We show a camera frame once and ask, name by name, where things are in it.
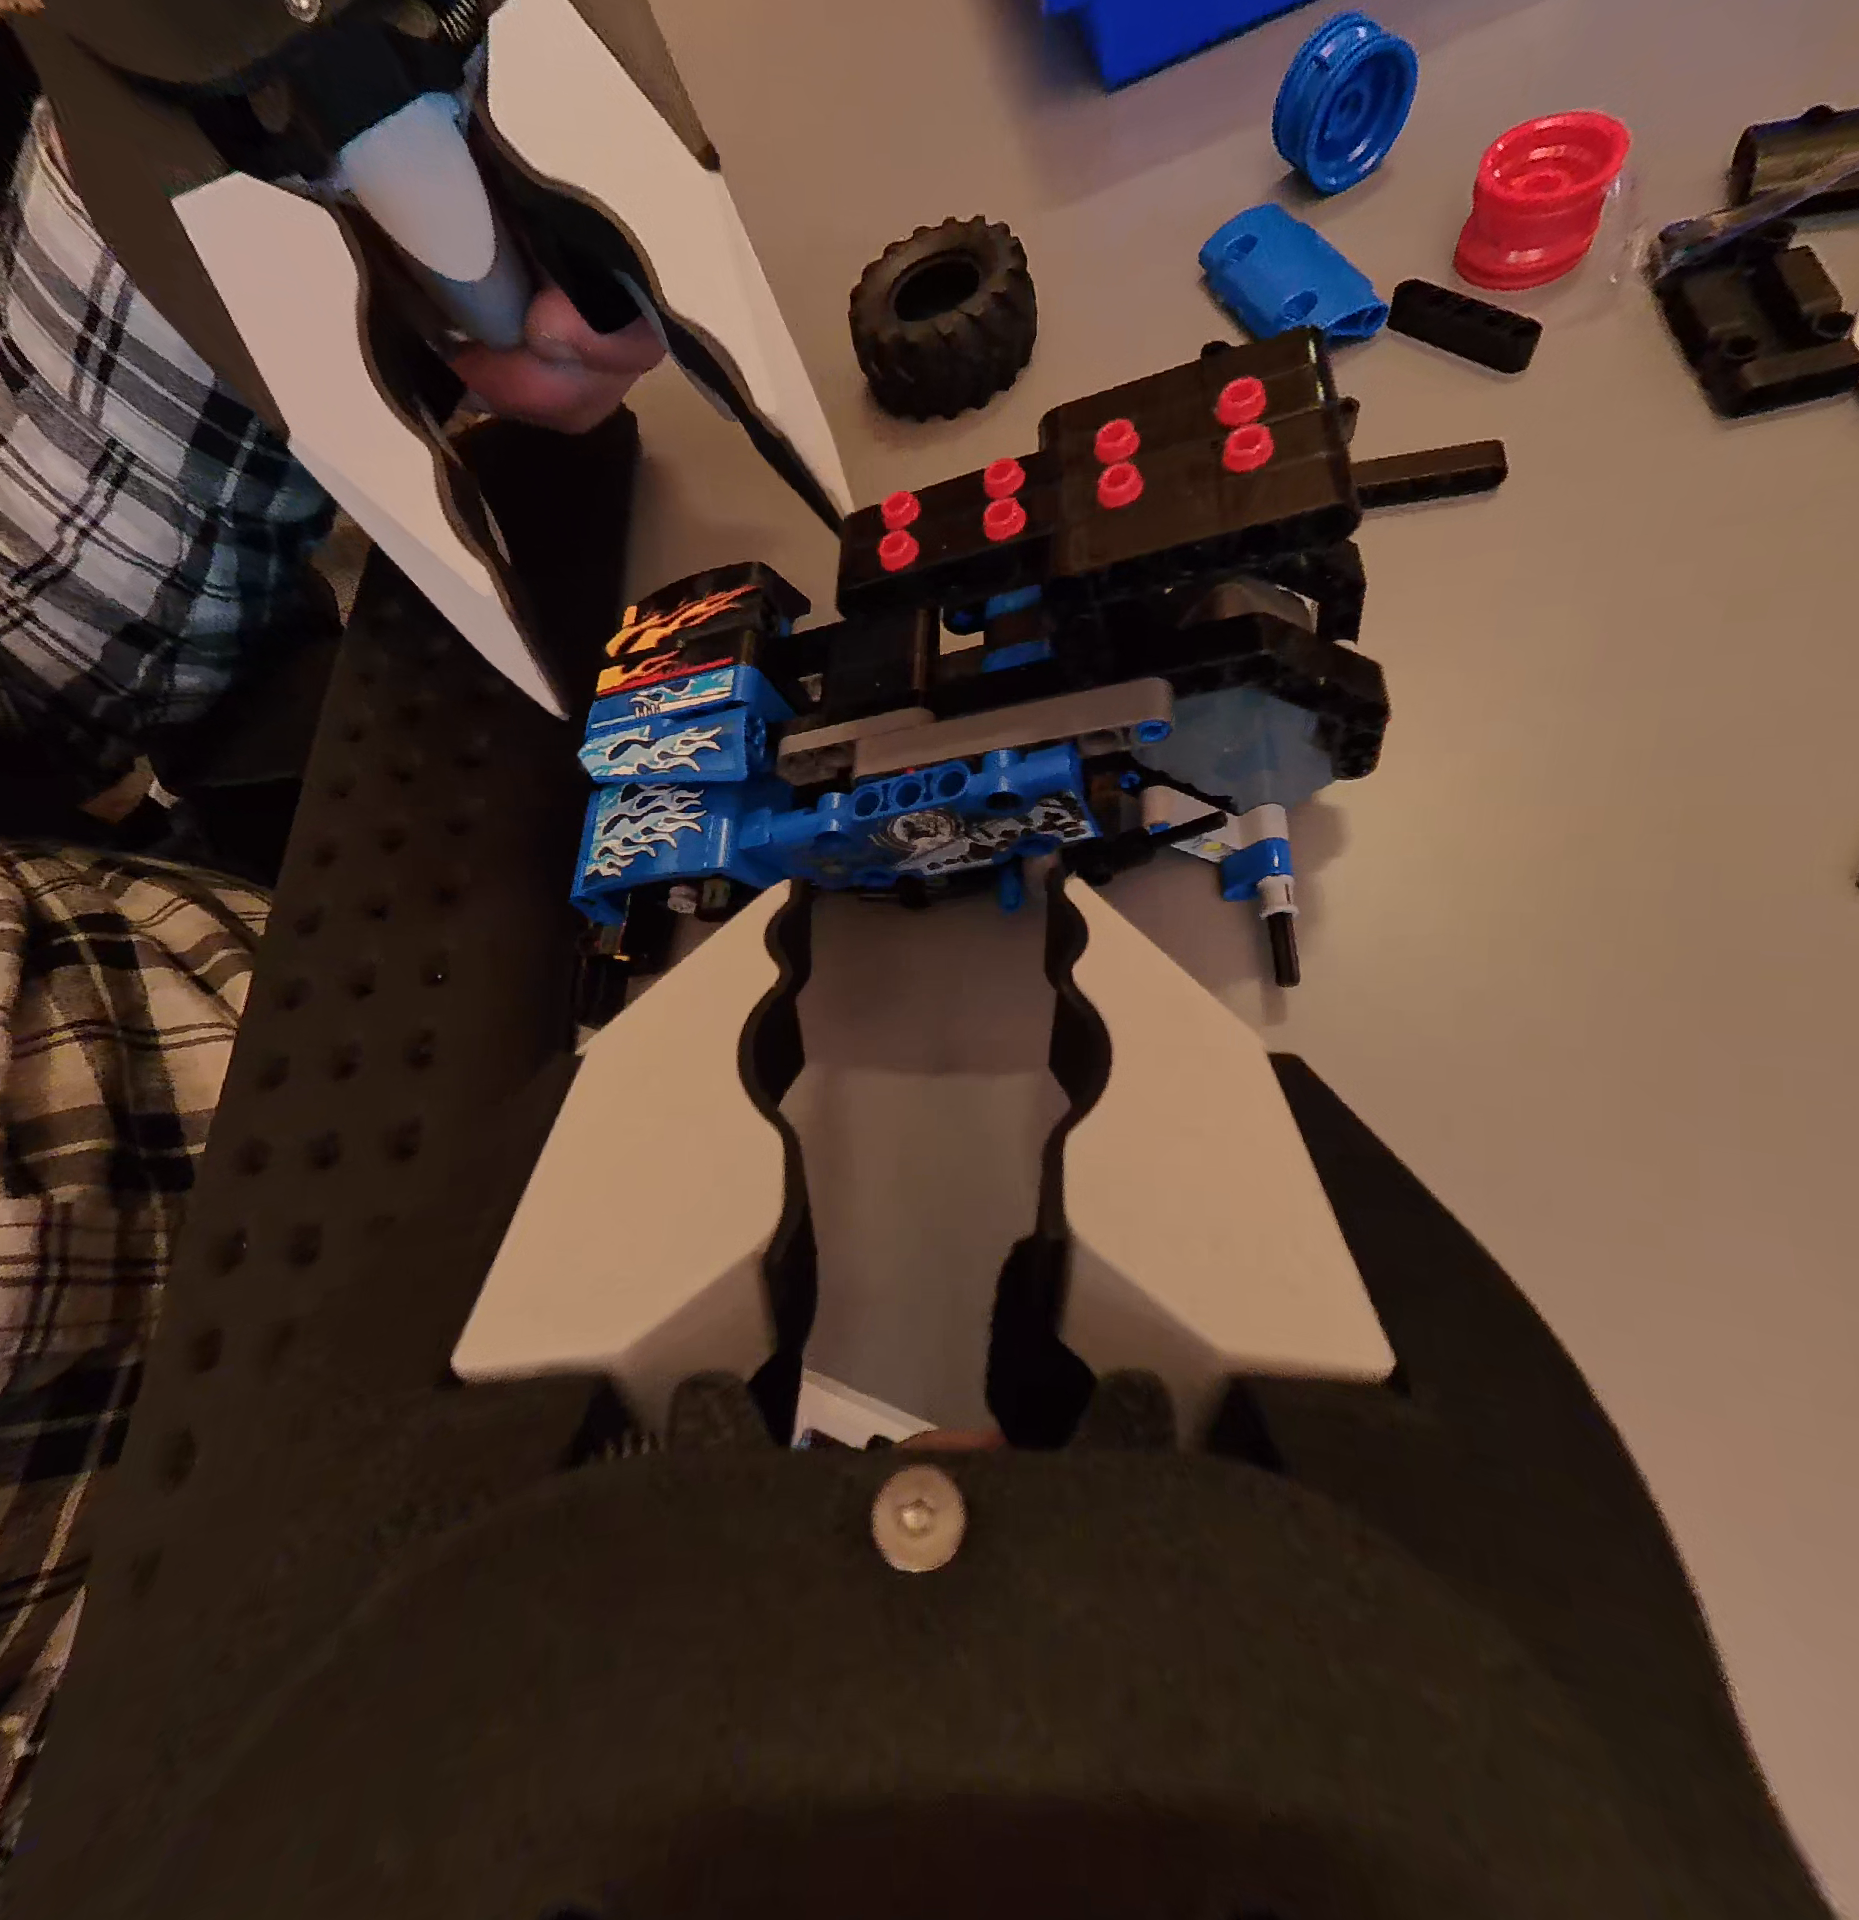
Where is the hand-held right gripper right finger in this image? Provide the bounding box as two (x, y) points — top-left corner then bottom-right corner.
(1032, 874), (1396, 1391)

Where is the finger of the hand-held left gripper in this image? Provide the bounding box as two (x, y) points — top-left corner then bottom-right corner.
(169, 176), (572, 720)
(478, 0), (856, 532)

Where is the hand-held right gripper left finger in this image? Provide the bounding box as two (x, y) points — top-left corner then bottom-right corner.
(448, 883), (809, 1384)

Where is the blue skull sticker panel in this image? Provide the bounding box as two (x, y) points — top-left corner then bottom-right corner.
(747, 741), (1101, 903)

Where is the toy brick truck model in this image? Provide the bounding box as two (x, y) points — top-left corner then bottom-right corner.
(568, 326), (1392, 1037)

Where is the blue curved panel piece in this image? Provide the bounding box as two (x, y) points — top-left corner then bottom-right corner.
(1198, 201), (1392, 338)

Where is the person's left forearm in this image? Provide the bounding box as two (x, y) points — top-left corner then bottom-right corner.
(0, 103), (338, 707)

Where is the person's left hand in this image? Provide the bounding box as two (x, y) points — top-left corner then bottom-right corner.
(448, 291), (669, 437)

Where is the colourful sticker sheet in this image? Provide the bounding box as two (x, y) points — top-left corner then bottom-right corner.
(795, 1371), (932, 1448)

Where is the black rubber tyre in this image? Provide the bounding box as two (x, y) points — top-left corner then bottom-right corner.
(849, 217), (1039, 421)

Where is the black perforated mat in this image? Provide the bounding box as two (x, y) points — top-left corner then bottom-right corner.
(0, 405), (637, 1878)

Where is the blue storage bin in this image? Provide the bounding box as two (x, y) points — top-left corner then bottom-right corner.
(1039, 0), (1311, 92)

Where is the blue wheel rim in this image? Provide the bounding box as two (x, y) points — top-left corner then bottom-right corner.
(1269, 11), (1420, 196)

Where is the long thin black beam piece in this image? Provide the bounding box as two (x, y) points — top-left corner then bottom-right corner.
(1352, 437), (1510, 510)

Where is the red wheel rim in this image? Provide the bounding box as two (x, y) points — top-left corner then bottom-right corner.
(1453, 107), (1634, 293)

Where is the black studded plate piece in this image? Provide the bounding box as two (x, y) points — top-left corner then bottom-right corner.
(1648, 225), (1859, 418)

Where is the black cylinder brick piece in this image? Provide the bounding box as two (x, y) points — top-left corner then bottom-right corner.
(1723, 101), (1859, 211)

